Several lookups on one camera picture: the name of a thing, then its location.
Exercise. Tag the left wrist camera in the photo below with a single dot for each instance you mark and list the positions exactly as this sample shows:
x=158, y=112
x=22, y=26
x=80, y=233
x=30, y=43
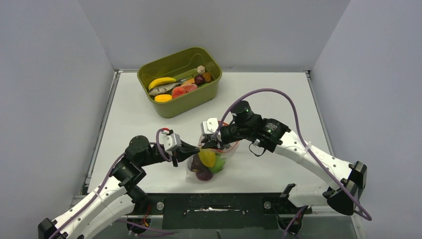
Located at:
x=170, y=140

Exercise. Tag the yellow banana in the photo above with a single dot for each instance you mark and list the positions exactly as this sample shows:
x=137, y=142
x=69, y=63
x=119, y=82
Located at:
x=161, y=81

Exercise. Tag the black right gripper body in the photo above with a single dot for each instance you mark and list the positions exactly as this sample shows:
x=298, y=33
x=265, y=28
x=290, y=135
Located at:
x=225, y=135

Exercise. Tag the clear zip top bag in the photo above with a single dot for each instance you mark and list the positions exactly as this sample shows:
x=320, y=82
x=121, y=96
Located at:
x=228, y=154

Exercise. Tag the green yellow mango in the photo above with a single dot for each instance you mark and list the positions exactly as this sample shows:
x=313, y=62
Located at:
x=207, y=157

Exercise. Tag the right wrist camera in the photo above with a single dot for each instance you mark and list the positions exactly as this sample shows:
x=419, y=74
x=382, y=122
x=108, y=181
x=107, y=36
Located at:
x=209, y=128

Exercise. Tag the green cabbage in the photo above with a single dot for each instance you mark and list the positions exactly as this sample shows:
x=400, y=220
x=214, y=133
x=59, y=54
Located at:
x=218, y=166

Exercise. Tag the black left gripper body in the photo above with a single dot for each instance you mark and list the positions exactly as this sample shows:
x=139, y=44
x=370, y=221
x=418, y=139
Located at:
x=174, y=153

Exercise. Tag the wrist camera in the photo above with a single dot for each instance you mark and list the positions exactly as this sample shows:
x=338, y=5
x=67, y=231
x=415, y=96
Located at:
x=209, y=128
x=170, y=140

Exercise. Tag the orange peach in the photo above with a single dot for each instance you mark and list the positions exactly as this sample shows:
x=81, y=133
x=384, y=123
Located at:
x=177, y=92

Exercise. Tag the dark plum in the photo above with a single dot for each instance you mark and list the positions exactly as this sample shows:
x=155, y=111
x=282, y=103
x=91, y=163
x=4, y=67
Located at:
x=199, y=80

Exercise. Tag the pink peach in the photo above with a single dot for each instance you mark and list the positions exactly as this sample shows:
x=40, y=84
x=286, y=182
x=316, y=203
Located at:
x=189, y=87

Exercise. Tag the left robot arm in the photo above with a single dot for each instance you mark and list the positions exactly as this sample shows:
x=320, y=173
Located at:
x=118, y=194

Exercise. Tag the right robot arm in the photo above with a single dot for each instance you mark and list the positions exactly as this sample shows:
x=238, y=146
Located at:
x=343, y=182

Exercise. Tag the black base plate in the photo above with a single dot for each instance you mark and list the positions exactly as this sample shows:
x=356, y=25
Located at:
x=216, y=210

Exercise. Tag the purple red onion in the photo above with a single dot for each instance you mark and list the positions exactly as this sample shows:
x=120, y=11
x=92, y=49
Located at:
x=204, y=175

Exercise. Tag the small orange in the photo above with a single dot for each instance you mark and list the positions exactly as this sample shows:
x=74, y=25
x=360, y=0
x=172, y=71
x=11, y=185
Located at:
x=207, y=77

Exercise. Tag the green plastic bin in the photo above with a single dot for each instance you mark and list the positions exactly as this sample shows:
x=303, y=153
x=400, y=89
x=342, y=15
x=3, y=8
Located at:
x=182, y=65

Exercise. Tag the grey toy fish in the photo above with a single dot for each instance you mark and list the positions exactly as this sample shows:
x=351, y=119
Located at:
x=162, y=89

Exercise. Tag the orange carrot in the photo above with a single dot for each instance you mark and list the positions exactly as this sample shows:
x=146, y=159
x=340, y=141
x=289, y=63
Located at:
x=190, y=81

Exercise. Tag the white garlic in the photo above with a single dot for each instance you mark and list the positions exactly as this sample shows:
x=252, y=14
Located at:
x=201, y=69

